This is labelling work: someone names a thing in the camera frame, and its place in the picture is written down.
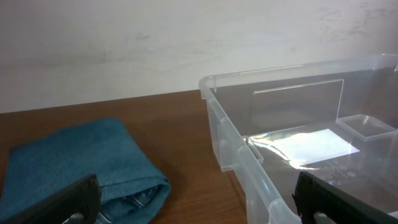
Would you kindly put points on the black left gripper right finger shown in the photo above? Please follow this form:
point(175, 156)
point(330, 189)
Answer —
point(319, 202)

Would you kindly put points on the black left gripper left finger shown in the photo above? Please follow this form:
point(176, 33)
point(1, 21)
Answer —
point(80, 202)

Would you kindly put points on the blue denim jeans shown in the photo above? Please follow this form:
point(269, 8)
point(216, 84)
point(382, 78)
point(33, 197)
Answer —
point(132, 189)

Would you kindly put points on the white label in container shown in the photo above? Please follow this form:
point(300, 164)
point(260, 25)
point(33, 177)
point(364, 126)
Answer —
point(308, 148)

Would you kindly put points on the clear plastic storage container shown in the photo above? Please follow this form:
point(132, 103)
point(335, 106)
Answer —
point(336, 120)

